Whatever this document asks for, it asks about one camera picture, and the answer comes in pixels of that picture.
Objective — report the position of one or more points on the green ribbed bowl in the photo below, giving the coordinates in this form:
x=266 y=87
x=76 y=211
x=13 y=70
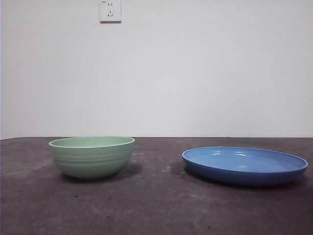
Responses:
x=90 y=164

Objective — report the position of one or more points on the blue round plate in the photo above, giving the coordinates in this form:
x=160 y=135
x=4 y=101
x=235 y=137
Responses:
x=244 y=169

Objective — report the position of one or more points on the white wall socket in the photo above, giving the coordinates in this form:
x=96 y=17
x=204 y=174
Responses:
x=110 y=12

